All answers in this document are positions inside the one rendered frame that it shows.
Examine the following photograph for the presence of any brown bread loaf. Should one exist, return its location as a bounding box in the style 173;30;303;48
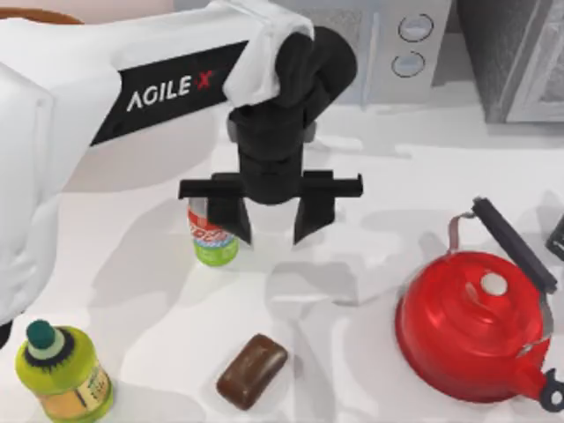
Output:
214;332;290;412

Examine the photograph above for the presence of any grey microwave knob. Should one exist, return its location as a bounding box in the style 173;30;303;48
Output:
390;48;428;80
397;11;435;42

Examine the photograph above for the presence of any yellow-green bottle with dark cap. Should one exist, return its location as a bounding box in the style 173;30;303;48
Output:
14;318;115;422

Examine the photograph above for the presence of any brown wooden round object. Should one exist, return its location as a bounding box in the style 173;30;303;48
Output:
0;8;85;26

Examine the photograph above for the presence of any pale microwave oven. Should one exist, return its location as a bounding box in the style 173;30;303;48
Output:
303;0;449;109

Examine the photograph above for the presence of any black object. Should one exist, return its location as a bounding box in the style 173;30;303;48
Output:
545;214;564;262

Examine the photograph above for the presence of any grey cabinet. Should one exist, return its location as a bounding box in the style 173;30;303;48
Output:
455;0;564;126

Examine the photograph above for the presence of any red kettle with black handle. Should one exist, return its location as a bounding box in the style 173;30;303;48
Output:
393;196;560;409

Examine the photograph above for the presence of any green bottle with red label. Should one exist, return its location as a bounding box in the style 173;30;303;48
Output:
186;196;241;268

